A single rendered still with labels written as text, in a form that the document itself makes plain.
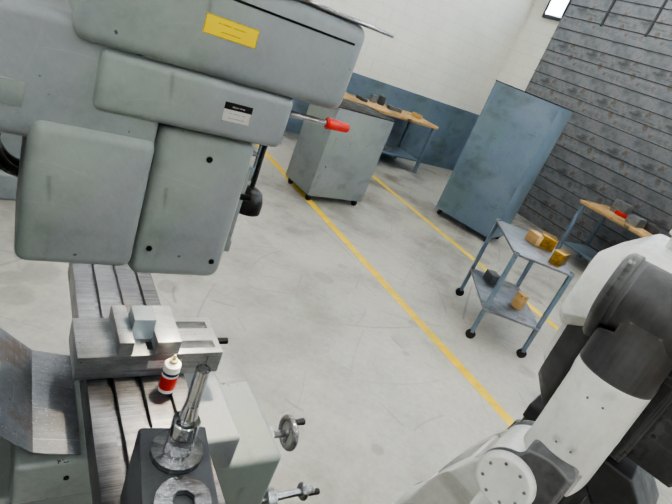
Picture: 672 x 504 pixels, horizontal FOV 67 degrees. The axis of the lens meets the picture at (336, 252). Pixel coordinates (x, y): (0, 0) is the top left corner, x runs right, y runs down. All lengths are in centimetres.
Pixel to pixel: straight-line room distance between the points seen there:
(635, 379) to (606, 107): 864
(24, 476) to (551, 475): 103
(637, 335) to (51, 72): 86
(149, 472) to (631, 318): 75
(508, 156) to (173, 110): 618
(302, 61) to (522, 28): 999
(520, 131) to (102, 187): 623
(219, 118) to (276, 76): 12
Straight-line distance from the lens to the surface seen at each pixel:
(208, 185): 101
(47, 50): 89
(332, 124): 104
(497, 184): 694
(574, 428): 71
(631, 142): 890
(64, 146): 92
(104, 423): 127
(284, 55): 94
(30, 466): 130
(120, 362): 134
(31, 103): 91
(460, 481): 105
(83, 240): 100
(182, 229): 104
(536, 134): 681
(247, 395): 171
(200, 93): 92
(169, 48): 88
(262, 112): 96
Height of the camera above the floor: 189
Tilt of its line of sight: 23 degrees down
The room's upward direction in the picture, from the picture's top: 22 degrees clockwise
